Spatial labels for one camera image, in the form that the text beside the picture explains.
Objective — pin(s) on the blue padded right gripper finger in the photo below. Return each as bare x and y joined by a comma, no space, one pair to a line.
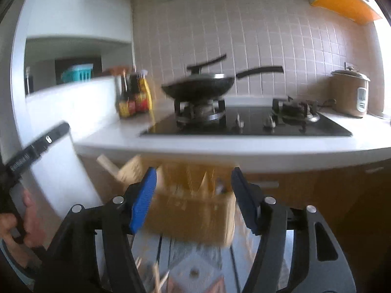
124,216
268,219

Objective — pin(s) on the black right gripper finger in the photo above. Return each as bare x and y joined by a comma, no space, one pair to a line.
45,141

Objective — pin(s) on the person's left hand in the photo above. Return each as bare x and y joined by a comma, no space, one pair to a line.
34,234

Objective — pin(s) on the yellow slotted utensil basket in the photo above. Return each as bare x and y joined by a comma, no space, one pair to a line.
193,200

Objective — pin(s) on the wooden chopstick in basket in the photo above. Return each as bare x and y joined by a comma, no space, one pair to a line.
108,165

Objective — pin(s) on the patterned blue table cloth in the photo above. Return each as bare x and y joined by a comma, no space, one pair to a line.
192,267

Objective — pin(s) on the wooden base cabinets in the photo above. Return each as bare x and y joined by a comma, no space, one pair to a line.
355,201

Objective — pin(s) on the yellow label sauce bottle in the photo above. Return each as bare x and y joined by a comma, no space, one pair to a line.
146,92

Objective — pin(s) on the teal plastic basket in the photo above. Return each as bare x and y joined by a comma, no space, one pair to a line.
82,72

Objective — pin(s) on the black glass gas stove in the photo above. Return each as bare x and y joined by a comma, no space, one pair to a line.
284,117

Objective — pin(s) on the dark soy sauce bottle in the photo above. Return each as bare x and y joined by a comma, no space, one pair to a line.
124,97

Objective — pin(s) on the red label sauce bottle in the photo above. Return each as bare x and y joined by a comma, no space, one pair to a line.
136,93

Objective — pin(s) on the black wok lid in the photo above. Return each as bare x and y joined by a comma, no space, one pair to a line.
196,69

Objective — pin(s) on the beige rice cooker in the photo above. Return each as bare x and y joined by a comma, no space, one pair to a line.
350,90

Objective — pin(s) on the black wok with handle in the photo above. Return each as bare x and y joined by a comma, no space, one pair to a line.
208,86

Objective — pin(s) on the orange wall cabinet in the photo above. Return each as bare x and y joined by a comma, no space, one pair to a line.
355,10

